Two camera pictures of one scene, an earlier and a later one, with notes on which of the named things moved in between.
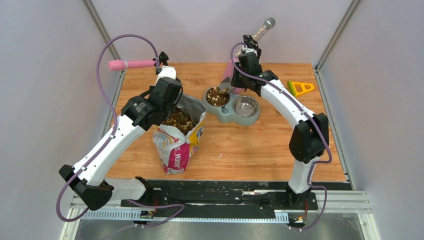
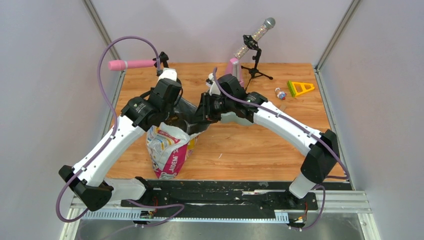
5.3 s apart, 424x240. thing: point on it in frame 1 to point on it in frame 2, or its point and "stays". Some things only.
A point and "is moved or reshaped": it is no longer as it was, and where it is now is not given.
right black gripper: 235,83 to 204,113
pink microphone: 116,65 stays
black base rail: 225,195 stays
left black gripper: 152,87 stays
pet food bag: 177,139 is moved or reshaped
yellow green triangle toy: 293,89 stays
